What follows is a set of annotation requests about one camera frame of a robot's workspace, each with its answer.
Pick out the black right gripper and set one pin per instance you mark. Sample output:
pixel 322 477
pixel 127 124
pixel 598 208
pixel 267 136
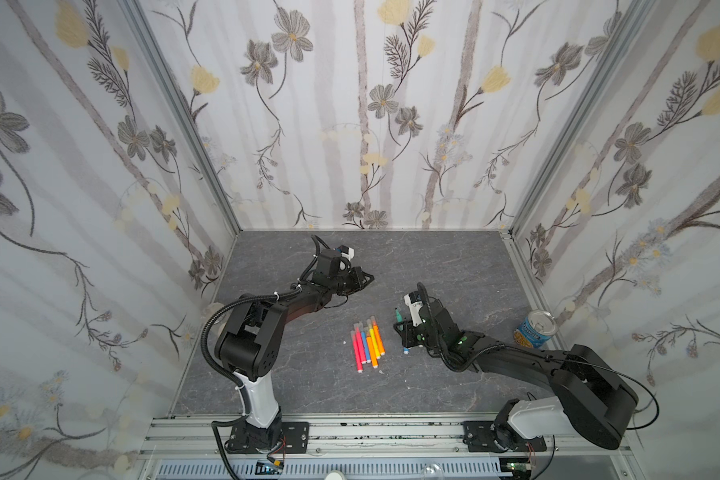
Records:
pixel 413 330

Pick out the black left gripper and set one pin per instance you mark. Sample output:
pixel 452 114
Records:
pixel 358 285

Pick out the small blue marker pen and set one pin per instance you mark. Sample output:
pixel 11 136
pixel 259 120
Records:
pixel 365 346

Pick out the neon yellow highlighter pen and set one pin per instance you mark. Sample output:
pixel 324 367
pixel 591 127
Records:
pixel 372 343

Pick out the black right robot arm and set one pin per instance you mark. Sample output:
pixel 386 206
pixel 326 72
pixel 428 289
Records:
pixel 588 398

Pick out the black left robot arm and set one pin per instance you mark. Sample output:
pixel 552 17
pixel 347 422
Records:
pixel 242 340

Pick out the red marker pen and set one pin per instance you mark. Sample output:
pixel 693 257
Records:
pixel 360 343

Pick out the light orange marker pen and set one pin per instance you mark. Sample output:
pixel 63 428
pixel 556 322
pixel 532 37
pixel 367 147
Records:
pixel 374 361

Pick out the pink marker pen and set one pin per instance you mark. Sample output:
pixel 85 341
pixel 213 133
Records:
pixel 356 351

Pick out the blue soup can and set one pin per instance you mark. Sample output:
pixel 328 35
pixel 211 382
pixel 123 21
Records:
pixel 537 328

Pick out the round silver lid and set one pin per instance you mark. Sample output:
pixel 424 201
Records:
pixel 210 310

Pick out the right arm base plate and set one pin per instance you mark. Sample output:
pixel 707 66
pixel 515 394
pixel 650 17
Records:
pixel 497 437

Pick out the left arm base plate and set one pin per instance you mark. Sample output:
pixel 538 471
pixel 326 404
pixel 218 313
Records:
pixel 288 437

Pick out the aluminium frame rail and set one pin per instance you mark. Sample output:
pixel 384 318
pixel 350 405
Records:
pixel 330 435

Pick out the white vented cable duct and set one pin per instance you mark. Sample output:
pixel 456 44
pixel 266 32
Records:
pixel 351 468

